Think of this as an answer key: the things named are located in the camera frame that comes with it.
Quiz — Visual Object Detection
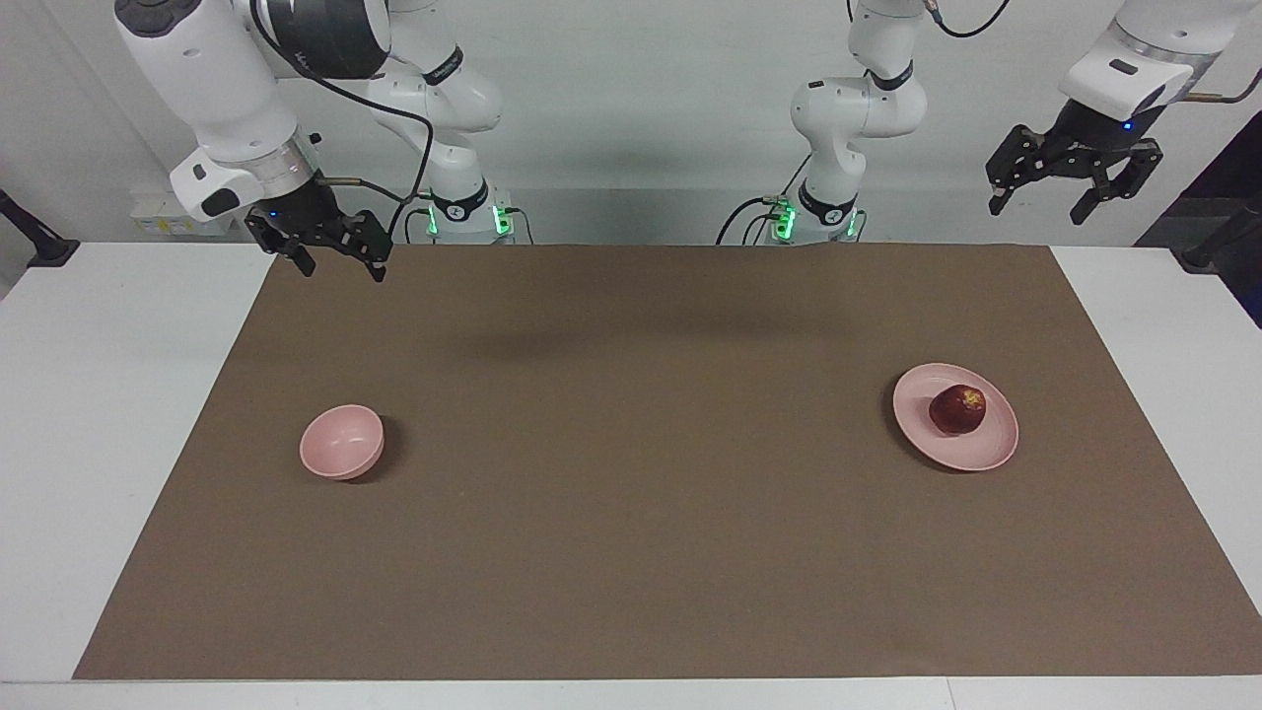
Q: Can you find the dark red apple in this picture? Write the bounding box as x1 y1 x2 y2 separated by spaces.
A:
928 385 988 437

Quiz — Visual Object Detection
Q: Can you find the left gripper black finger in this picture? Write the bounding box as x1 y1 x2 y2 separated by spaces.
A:
986 122 1052 215
1069 138 1164 226

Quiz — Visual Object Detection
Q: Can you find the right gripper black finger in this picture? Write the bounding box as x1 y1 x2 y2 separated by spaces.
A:
335 210 394 285
244 215 318 279

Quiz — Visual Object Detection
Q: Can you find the pink plate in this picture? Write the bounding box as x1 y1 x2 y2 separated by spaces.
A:
892 363 1020 472

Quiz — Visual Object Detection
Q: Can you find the pink bowl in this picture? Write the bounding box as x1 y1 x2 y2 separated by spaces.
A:
299 404 386 481

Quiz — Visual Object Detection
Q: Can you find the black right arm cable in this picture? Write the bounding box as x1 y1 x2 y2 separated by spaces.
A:
248 0 436 244

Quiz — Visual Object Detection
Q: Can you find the dark background cabinet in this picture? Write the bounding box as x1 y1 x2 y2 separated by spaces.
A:
1134 110 1262 328

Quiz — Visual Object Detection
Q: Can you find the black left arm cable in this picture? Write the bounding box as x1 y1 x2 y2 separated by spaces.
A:
925 0 1262 106

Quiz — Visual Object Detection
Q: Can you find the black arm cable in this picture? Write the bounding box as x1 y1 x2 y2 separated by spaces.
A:
925 0 1262 106
248 0 436 244

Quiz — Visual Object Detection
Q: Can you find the brown table mat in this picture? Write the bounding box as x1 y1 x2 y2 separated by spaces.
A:
74 244 1262 681

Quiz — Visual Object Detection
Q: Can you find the white power strip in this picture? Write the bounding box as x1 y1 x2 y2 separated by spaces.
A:
131 192 238 239

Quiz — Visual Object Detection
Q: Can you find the black table clamp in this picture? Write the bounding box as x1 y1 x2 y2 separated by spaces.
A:
1171 195 1262 276
0 189 81 268

